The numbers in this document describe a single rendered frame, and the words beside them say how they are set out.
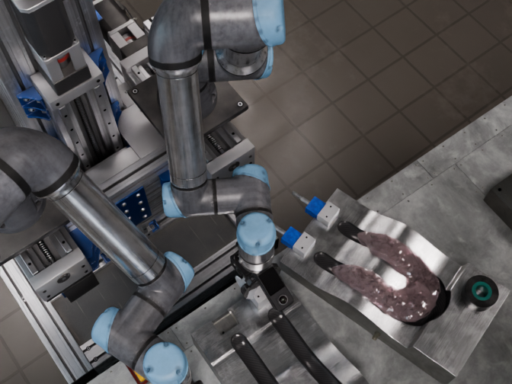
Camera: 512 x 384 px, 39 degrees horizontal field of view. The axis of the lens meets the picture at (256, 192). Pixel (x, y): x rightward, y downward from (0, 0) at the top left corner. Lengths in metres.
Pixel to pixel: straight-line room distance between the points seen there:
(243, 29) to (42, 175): 0.41
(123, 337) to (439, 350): 0.77
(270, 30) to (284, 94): 1.85
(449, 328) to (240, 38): 0.89
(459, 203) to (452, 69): 1.33
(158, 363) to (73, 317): 1.24
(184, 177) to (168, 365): 0.36
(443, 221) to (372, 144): 1.06
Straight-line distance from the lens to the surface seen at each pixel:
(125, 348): 1.36
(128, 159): 1.88
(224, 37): 1.26
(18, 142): 1.18
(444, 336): 1.78
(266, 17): 1.25
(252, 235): 1.40
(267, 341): 1.75
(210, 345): 1.74
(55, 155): 1.20
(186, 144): 1.38
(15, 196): 1.18
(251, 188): 1.46
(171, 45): 1.27
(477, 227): 2.03
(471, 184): 2.08
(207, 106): 1.79
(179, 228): 2.59
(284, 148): 2.96
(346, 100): 3.11
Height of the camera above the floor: 2.58
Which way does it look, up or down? 64 degrees down
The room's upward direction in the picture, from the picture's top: 1 degrees clockwise
